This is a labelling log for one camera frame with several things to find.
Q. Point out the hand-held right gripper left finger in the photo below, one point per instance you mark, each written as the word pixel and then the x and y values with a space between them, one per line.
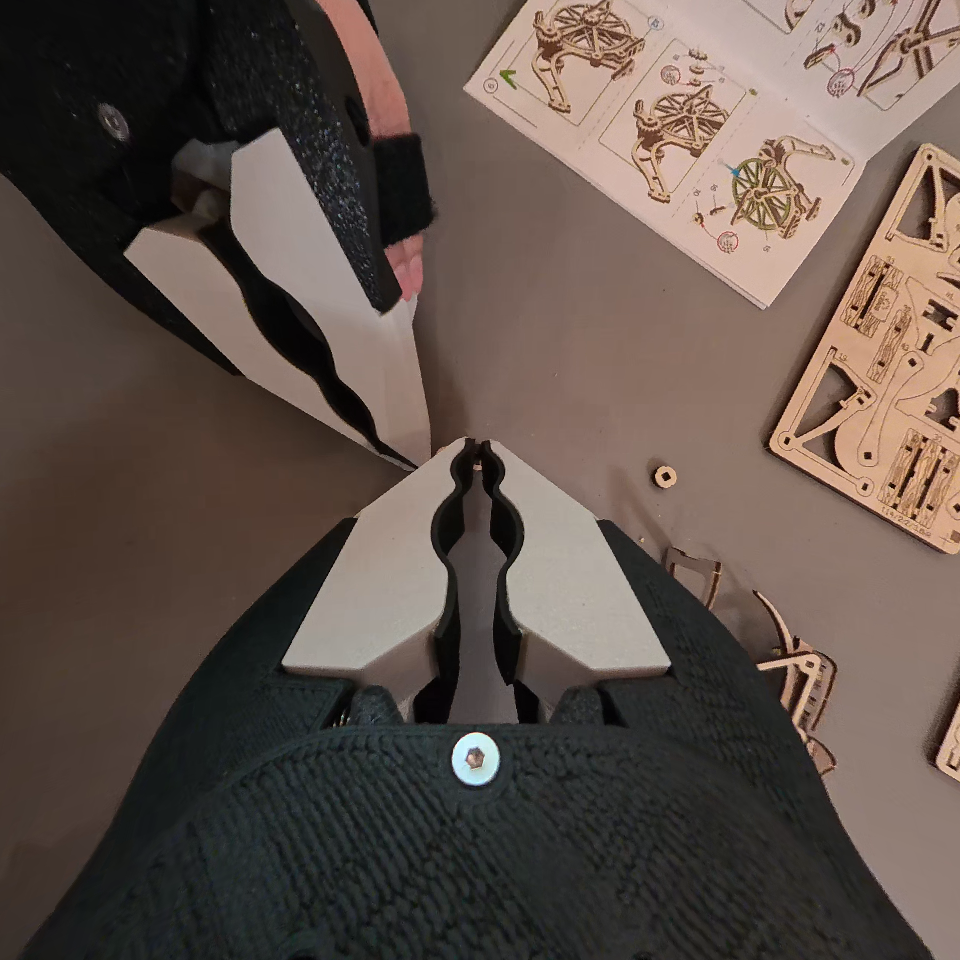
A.
pixel 367 592

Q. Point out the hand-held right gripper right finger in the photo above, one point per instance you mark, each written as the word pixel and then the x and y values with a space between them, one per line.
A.
pixel 585 600

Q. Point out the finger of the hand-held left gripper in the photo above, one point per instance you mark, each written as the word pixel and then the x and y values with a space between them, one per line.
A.
pixel 300 217
pixel 202 300

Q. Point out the partly assembled wooden model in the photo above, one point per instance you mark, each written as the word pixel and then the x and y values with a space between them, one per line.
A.
pixel 787 664

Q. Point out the wooden parts sheet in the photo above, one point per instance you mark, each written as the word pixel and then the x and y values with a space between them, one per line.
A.
pixel 951 750
pixel 900 409

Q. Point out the person's left hand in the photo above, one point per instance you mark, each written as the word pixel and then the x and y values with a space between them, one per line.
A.
pixel 382 97

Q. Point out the square-hole wooden washer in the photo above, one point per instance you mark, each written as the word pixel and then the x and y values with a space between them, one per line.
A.
pixel 656 477

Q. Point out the white instruction booklet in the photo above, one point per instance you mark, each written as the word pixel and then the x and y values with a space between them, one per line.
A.
pixel 750 45

